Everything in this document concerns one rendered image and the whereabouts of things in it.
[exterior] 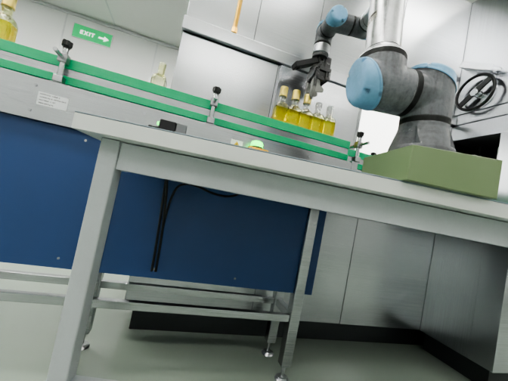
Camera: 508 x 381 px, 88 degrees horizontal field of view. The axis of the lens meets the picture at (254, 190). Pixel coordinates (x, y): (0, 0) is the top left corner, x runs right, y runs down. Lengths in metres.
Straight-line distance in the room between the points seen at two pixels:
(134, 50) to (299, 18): 3.39
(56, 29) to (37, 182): 4.05
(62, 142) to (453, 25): 2.15
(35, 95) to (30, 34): 3.99
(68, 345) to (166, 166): 0.42
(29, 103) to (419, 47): 1.89
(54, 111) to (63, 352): 0.65
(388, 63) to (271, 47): 0.79
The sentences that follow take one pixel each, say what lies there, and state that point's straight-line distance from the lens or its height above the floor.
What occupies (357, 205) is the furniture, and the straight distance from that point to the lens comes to 0.66.
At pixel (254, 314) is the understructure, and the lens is 1.07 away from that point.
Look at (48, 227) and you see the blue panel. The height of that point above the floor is 0.45.
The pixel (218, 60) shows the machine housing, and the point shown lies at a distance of 1.37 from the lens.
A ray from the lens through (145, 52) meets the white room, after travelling 4.65.
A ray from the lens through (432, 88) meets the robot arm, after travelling 0.80.
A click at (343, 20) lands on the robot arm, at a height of 1.42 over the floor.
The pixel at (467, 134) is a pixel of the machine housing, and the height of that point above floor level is 1.26.
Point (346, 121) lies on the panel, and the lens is 1.50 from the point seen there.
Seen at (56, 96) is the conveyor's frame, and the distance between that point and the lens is 1.02.
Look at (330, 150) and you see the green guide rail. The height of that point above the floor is 0.91.
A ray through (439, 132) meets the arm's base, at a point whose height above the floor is 0.89.
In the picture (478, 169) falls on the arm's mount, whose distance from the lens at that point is 0.75.
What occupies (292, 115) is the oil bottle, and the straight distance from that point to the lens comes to 1.19.
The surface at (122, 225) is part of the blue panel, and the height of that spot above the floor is 0.49.
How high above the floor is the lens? 0.64
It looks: 3 degrees up
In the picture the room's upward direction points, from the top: 11 degrees clockwise
